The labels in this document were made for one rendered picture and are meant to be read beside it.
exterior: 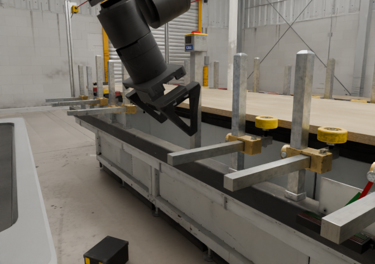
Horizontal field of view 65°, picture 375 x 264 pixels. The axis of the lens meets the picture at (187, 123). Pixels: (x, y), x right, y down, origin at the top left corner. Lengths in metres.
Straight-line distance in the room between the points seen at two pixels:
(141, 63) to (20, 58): 7.84
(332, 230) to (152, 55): 0.37
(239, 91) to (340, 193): 0.45
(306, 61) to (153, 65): 0.54
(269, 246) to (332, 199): 0.65
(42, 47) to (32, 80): 0.85
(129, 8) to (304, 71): 0.58
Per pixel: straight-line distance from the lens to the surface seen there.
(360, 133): 0.99
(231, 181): 0.67
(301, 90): 0.88
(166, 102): 0.39
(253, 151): 1.02
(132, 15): 0.41
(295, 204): 0.94
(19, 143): 0.21
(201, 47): 1.23
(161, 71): 0.43
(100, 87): 2.36
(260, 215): 1.11
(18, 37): 8.25
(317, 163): 0.87
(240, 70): 1.03
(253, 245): 1.55
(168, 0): 0.44
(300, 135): 0.90
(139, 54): 0.41
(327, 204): 0.89
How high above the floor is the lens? 1.09
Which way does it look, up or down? 11 degrees down
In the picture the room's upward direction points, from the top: straight up
